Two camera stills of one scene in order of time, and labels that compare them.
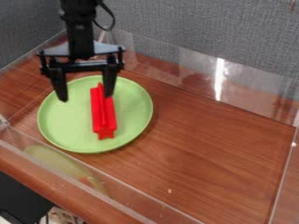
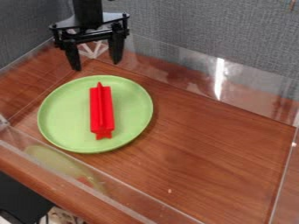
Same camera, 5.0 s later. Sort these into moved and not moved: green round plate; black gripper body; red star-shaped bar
Moved: black gripper body
Not moved: green round plate; red star-shaped bar
